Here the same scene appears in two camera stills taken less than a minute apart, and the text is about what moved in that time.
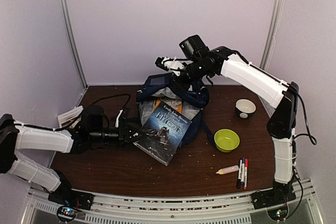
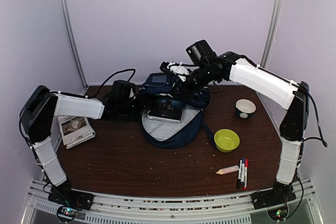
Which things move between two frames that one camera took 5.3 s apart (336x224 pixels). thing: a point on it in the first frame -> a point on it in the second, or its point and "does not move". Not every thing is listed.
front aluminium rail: (109, 208) does not move
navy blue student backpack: (155, 89) does not move
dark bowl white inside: (245, 108) does not move
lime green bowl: (226, 140) does not move
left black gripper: (124, 131) -> (144, 103)
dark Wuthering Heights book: (165, 130) -> (168, 110)
